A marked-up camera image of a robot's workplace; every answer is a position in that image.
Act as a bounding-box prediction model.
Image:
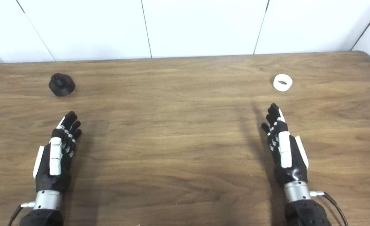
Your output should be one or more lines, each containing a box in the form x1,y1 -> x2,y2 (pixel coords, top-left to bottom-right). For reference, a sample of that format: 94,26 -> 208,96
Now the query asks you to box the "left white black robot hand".
33,110 -> 82,210

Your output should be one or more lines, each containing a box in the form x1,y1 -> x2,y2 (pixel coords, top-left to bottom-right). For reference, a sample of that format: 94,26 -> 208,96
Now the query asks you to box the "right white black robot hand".
261,103 -> 311,203

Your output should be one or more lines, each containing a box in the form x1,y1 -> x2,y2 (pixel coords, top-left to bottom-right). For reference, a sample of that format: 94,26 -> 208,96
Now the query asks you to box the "white ring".
272,74 -> 293,92

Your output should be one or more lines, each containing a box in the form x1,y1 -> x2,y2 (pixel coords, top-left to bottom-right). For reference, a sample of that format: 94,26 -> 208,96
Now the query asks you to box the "round black part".
49,73 -> 76,97

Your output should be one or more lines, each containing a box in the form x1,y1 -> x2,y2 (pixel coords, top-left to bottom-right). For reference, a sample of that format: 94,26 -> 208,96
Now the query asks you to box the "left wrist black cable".
8,202 -> 35,226

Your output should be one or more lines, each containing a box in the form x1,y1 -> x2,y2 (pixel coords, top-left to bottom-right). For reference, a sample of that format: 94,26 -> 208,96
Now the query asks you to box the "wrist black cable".
310,191 -> 349,226
8,202 -> 35,226

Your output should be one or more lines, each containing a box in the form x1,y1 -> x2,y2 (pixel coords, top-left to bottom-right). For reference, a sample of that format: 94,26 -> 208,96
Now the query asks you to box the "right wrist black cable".
310,191 -> 349,226

